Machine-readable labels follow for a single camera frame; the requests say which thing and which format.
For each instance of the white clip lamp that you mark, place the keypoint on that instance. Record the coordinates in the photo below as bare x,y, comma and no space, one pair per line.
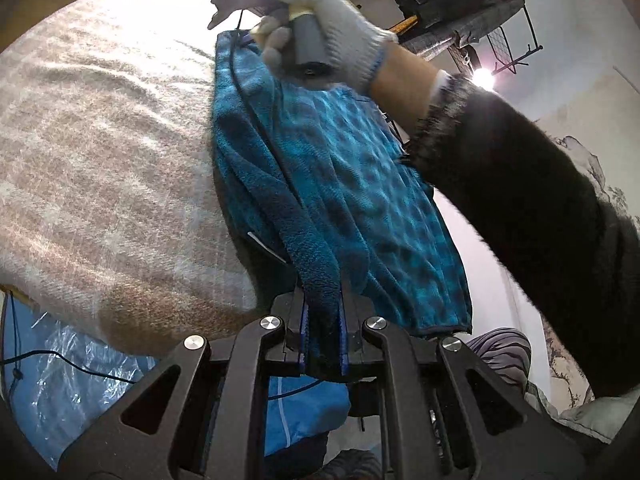
482,78

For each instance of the person's right forearm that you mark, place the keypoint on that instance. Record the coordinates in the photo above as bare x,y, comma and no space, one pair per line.
500,170

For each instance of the beige plaid blanket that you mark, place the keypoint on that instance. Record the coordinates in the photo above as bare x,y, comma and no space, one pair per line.
100,160

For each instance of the blue plaid fleece garment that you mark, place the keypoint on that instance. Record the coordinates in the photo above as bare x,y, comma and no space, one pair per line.
350,175

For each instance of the person's right hand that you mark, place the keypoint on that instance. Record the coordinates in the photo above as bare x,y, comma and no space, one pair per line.
350,35

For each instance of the grey plaid coat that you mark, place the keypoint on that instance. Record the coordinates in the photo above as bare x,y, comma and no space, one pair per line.
470,22

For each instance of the black metal clothes rack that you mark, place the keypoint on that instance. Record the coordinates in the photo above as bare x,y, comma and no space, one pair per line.
520,20

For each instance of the landscape wall mural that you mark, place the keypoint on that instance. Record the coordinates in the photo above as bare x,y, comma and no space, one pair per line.
605,145

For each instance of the yellow hanging scarf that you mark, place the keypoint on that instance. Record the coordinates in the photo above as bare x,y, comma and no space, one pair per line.
402,25

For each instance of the blue plastic bag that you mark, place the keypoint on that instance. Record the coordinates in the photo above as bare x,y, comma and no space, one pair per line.
60,380

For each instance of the person's striped pants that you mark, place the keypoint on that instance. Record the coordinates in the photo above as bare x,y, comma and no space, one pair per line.
500,355

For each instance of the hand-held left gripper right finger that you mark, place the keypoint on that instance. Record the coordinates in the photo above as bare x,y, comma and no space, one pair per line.
352,330

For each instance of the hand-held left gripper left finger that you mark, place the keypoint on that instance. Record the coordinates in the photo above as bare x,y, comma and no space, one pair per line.
295,330

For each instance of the grey green quilt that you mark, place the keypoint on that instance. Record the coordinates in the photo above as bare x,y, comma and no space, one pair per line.
600,420

